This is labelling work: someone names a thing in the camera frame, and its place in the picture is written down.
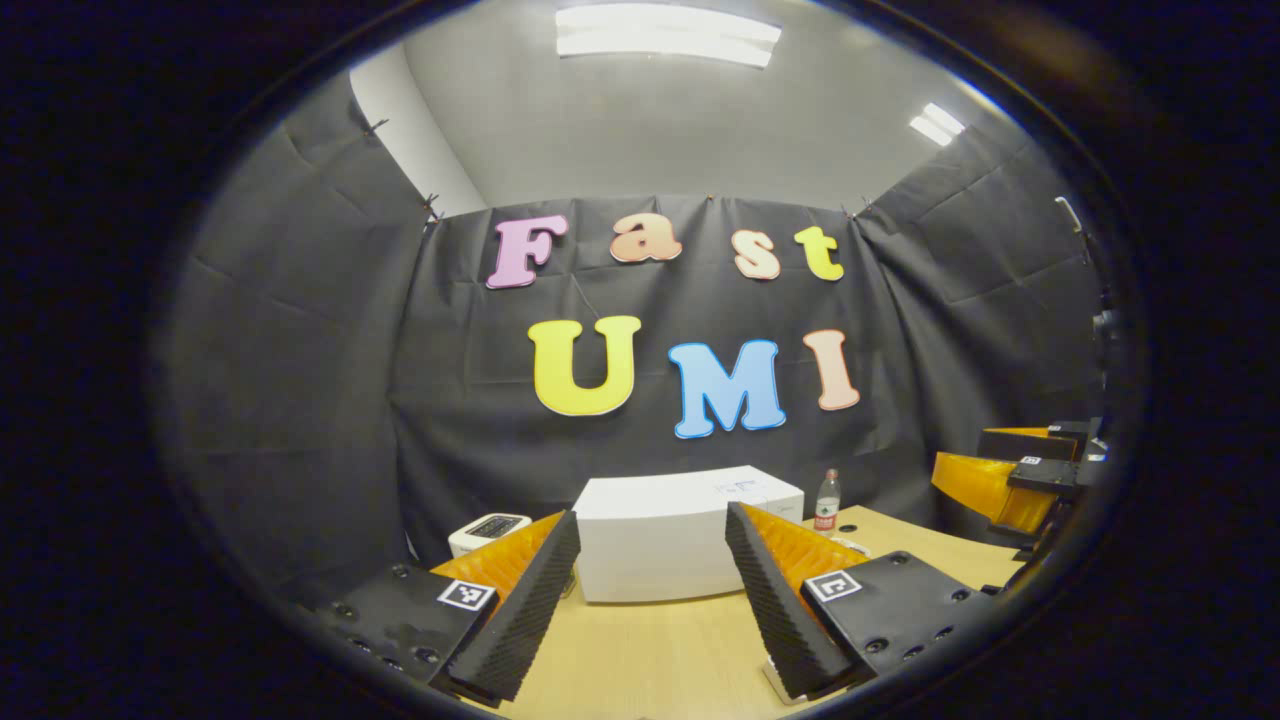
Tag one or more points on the white microwave oven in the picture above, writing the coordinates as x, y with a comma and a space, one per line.
650, 540

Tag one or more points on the white divided plate of beans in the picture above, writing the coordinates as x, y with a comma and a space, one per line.
852, 547

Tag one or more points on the large ceiling light panel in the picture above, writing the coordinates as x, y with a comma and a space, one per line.
665, 35

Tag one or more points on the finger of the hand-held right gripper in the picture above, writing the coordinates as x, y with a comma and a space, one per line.
1040, 443
990, 485

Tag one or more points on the small ceiling light panel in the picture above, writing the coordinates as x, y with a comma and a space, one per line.
937, 124

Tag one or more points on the clear plastic water bottle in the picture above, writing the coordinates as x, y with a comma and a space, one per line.
827, 505

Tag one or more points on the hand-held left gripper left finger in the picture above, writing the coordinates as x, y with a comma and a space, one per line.
525, 615

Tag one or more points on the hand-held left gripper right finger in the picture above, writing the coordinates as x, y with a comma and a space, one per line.
775, 610

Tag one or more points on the black backdrop cloth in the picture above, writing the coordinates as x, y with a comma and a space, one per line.
350, 400

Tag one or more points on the white toaster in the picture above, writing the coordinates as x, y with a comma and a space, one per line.
485, 530

